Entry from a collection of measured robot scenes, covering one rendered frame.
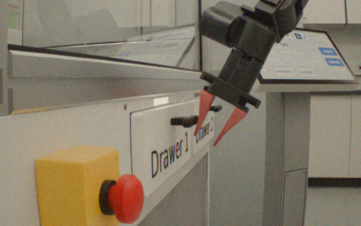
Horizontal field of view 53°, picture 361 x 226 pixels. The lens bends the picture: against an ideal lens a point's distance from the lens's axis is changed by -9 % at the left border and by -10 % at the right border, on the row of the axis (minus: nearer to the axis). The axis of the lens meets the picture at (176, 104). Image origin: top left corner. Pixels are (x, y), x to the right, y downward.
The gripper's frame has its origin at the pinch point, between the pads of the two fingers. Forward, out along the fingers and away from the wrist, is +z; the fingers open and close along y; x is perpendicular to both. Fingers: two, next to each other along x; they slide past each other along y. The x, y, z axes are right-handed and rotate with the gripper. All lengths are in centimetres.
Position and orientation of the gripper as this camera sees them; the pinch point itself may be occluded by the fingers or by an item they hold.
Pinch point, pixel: (207, 136)
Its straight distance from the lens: 64.6
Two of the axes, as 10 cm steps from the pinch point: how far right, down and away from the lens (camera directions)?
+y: -8.7, -4.7, 1.4
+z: -4.5, 8.8, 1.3
